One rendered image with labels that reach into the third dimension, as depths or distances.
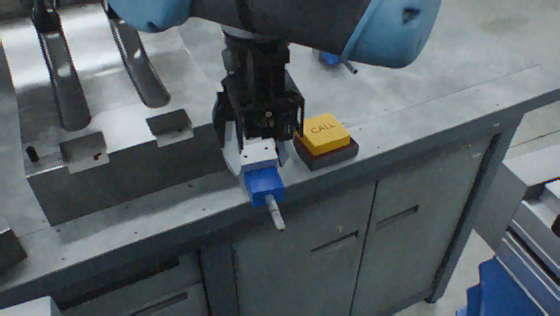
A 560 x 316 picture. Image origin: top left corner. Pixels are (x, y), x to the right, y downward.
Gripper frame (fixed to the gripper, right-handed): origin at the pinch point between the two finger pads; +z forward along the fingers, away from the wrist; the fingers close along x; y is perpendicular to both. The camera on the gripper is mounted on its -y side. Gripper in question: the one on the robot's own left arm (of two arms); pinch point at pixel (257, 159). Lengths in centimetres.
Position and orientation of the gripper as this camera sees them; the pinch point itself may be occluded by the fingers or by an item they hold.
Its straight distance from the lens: 61.2
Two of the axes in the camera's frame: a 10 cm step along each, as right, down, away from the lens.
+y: 2.9, 6.4, -7.1
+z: 0.0, 7.4, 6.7
